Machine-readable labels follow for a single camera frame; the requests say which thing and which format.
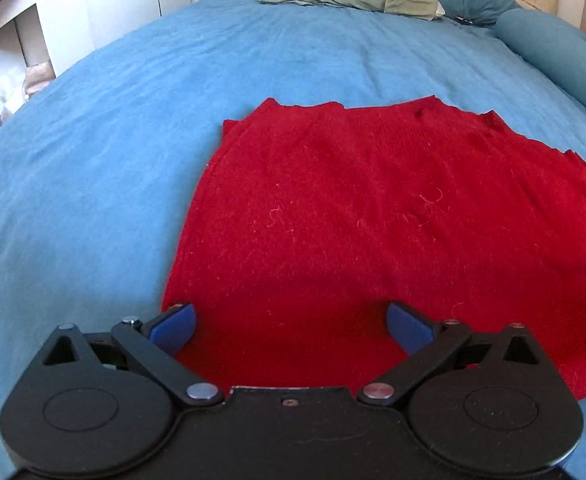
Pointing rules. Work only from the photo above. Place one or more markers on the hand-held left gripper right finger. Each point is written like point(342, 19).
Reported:
point(407, 329)

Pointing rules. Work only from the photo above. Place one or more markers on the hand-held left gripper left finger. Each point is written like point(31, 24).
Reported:
point(175, 329)

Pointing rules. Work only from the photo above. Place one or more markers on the red knit sweater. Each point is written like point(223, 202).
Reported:
point(353, 220)

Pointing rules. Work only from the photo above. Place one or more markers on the bed with blue sheet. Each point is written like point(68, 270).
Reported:
point(98, 170)

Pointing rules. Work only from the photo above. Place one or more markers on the beige cloth bag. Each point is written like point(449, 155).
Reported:
point(39, 77)

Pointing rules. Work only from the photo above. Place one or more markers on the blue duvet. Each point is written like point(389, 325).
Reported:
point(558, 55)

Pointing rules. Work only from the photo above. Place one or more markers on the white shelf unit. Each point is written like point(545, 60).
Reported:
point(18, 25)

